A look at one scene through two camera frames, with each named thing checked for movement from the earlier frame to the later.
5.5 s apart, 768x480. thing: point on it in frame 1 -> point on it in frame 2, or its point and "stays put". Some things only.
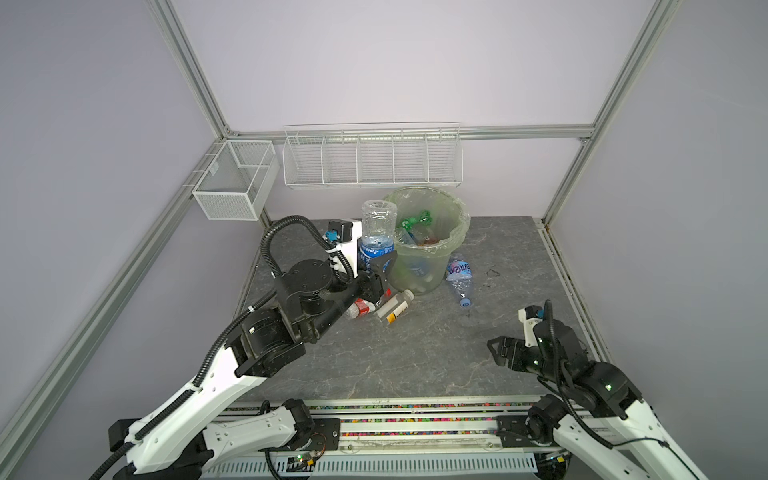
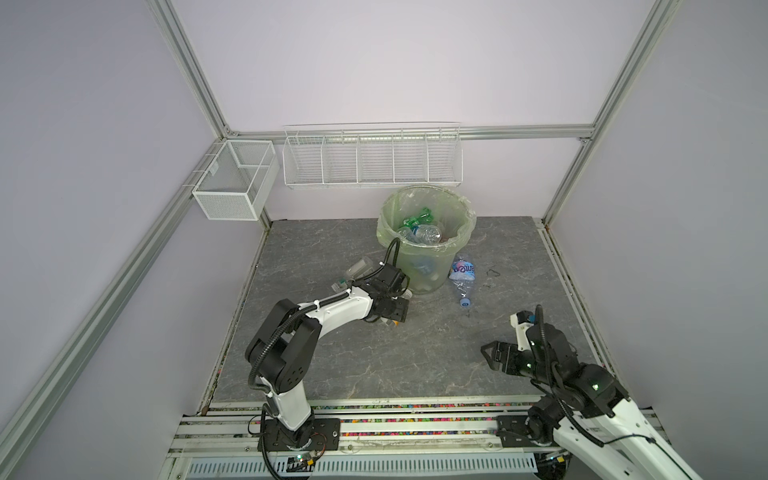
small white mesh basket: [237, 180] stays put
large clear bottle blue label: [378, 224] -> [423, 234]
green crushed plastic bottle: [425, 217] stays put
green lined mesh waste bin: [431, 225] stays put
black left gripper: [375, 283] -> [401, 310]
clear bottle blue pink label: [460, 273] stays put
